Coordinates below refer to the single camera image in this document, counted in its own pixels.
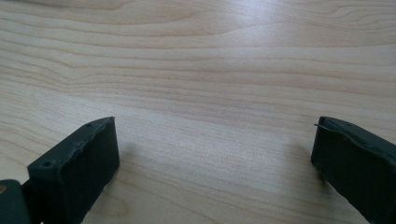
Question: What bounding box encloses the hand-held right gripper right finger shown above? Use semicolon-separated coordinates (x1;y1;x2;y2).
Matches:
310;116;396;224

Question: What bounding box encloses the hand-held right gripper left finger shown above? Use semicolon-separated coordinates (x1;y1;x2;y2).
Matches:
27;116;120;224

